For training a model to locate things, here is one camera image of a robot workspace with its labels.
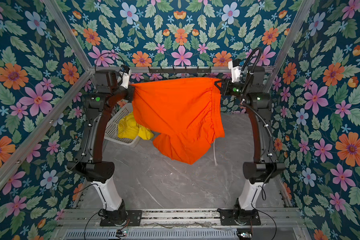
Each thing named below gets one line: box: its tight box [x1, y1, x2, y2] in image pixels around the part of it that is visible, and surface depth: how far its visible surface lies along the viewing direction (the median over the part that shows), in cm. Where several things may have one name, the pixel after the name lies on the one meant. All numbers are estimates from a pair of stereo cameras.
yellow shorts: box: [117, 111, 154, 140], surface depth 104 cm
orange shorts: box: [131, 77, 225, 165], surface depth 78 cm
